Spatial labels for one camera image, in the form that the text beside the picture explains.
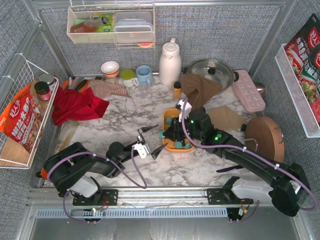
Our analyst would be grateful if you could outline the dark teal capsule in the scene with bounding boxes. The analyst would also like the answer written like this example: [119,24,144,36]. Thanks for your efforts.
[183,142,191,149]

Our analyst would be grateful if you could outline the brown cork mat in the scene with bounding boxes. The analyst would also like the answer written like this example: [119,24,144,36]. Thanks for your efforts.
[206,105,246,131]

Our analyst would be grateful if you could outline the orange plastic storage basket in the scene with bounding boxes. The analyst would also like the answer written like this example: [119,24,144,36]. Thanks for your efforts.
[161,108,195,154]

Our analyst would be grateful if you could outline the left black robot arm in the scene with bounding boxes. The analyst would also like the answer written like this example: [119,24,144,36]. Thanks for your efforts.
[36,125,166,199]

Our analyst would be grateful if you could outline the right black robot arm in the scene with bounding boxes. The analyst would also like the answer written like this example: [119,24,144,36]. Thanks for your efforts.
[161,108,313,217]

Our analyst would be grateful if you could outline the teal capsule right edge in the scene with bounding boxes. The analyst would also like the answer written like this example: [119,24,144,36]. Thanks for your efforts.
[158,131,166,139]

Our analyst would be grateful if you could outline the brown towel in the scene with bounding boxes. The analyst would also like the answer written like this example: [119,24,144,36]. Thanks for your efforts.
[180,73,222,110]

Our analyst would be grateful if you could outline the orange spice bottle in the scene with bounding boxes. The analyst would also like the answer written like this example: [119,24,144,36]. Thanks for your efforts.
[173,81,182,99]

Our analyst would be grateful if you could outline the green lidded white cup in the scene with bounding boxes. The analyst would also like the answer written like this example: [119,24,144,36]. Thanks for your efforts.
[120,69,139,88]

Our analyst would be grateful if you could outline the blue mug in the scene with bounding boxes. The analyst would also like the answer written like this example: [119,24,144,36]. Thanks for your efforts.
[136,65,154,87]

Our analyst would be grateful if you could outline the striped beige cloth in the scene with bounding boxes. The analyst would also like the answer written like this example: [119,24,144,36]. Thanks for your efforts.
[88,79,131,99]

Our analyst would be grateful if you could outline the steel pot with lid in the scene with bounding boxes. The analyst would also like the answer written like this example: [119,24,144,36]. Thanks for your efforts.
[187,59,239,94]

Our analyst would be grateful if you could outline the pink egg tray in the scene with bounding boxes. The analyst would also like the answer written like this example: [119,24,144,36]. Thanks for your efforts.
[231,70,266,113]

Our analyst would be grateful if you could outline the round wooden board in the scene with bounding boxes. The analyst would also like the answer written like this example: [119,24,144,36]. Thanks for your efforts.
[244,116,285,163]

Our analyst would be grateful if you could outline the white thermos jug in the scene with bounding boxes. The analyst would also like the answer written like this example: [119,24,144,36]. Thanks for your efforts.
[159,38,182,87]

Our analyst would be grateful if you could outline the white orange striped bowl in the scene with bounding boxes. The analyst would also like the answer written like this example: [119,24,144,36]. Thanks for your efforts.
[100,61,120,78]

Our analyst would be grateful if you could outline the red cloth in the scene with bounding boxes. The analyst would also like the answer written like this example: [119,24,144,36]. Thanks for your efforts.
[51,87,110,126]

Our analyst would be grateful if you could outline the clear plastic food containers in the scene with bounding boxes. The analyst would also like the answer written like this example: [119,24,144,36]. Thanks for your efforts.
[113,11,154,43]

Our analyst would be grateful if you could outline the silver lidded jar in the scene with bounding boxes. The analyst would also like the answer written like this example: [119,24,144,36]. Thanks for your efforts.
[39,73,56,92]

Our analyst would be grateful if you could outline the dark lidded jar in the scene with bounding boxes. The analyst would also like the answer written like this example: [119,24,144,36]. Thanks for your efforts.
[34,81,52,101]

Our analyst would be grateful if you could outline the green drink bottle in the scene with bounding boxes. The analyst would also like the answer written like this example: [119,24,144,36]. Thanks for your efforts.
[90,13,115,33]

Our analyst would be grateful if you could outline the red seasoning bag left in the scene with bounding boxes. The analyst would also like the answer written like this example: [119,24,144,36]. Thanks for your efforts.
[0,84,42,153]

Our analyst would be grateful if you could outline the red seasoning bags right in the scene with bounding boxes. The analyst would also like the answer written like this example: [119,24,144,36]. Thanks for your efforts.
[284,13,320,123]

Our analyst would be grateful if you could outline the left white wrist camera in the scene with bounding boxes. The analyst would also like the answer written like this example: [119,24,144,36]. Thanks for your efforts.
[132,143,152,159]

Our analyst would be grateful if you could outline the purple spatula handle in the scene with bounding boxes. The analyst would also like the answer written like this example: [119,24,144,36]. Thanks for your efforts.
[216,165,243,173]

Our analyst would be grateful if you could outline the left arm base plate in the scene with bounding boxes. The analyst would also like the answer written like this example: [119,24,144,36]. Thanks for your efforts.
[72,189,119,206]

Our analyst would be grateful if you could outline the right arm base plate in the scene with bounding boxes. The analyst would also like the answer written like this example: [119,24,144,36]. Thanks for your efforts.
[205,188,238,205]

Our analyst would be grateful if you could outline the cream wall storage rack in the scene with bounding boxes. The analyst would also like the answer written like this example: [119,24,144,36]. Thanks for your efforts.
[66,3,156,49]

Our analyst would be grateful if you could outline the white wire basket right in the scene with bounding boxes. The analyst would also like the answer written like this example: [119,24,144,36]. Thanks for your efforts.
[274,43,320,139]

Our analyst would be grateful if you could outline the white wire basket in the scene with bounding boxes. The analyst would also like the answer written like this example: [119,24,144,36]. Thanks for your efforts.
[274,43,320,139]
[0,53,59,169]

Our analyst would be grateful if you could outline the white wire basket left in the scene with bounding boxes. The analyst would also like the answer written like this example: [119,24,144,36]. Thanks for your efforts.
[0,53,59,169]

